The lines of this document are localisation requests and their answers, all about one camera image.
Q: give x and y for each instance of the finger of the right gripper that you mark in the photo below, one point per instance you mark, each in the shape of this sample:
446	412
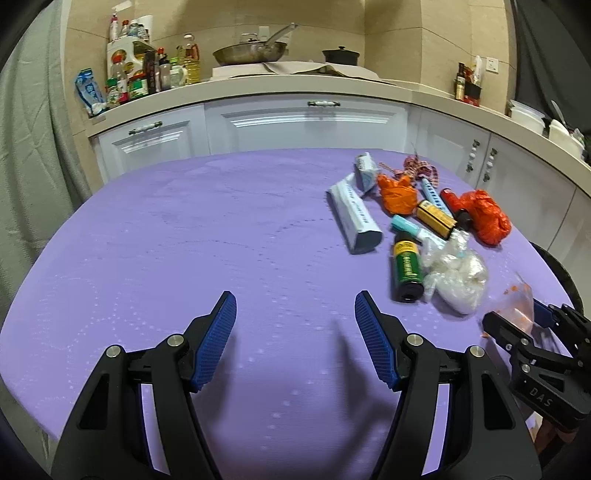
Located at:
564	321
519	346

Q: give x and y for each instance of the person's hand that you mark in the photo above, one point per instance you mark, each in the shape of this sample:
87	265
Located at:
548	442

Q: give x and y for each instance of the black cooking pot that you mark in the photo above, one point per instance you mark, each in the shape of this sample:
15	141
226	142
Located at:
341	55

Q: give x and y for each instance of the red black bottle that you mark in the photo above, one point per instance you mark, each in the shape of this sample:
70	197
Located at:
460	213

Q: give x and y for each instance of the black trash bin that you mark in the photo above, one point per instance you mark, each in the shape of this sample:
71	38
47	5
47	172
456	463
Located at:
563	277

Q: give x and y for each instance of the white bowl with ladle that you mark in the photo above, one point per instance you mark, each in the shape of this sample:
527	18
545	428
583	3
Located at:
572	142

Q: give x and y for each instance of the small white tube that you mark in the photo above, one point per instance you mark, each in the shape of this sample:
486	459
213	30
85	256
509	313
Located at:
366	171

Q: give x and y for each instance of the red black utensil box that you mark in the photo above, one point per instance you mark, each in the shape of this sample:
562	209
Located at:
472	94

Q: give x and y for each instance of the yellow black bottle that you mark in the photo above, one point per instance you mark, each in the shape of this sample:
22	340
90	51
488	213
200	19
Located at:
437	220

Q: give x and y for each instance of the grey curtain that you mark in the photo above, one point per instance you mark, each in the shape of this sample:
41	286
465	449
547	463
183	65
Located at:
42	182

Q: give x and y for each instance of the small orange plastic bag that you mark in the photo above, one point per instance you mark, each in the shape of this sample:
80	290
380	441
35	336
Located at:
399	196

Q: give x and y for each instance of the teal white tube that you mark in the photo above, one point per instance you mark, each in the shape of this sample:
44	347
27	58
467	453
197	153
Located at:
421	234

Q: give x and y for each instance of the clear plastic bag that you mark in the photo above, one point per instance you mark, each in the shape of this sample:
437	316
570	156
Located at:
455	272

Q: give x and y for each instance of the green yellow bottle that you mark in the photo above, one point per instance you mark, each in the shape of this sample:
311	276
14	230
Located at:
408	276

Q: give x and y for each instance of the dark sauce bottle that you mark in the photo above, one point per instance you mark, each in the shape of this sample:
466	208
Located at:
460	82

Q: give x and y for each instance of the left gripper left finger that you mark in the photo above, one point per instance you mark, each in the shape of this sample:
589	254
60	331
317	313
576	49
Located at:
105	436

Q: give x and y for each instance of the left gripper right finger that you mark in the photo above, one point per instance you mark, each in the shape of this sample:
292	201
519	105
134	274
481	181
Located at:
486	436

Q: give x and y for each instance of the wall power socket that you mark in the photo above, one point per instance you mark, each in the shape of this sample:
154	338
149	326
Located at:
492	65

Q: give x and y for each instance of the steel wok pan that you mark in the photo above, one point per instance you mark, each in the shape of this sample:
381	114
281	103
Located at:
269	50

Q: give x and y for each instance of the blue white package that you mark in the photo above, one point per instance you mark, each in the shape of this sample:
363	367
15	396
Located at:
89	93

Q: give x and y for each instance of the blue white sachet strip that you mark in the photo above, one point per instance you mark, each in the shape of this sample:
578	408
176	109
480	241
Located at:
433	197

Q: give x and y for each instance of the condiment rack with bottles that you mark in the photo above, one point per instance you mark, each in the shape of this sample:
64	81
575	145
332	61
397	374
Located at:
135	68

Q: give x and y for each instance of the black curtain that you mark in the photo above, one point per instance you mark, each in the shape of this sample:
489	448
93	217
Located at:
553	58

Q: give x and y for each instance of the large white blue tube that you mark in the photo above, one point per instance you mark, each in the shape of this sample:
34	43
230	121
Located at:
360	231

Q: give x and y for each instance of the white cabinet drawer front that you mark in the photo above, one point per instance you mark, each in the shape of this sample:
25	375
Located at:
298	121

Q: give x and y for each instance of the purple tablecloth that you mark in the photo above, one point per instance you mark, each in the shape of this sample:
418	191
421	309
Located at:
295	394

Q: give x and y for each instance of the red orange plastic bag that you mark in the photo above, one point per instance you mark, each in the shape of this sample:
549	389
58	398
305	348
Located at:
491	224

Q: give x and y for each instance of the white corner cabinet doors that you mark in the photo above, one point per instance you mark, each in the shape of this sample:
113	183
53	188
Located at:
456	145

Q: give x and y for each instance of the white plastic container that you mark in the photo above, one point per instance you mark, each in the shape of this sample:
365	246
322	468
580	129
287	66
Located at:
526	116

